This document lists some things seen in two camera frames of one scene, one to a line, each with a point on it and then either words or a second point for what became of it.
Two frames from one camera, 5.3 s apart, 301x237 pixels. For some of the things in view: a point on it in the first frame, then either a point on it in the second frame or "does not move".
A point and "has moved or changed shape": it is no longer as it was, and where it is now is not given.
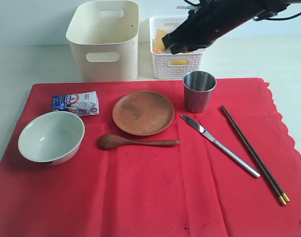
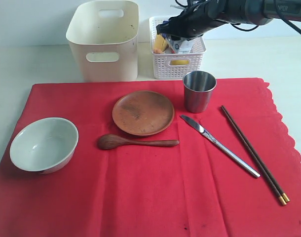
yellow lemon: (179, 62) does not move
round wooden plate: (142, 113) does not move
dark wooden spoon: (107, 141) does not move
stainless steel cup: (198, 86) does not move
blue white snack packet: (82, 104) has moved or changed shape
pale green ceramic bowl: (53, 138) has moved or changed shape
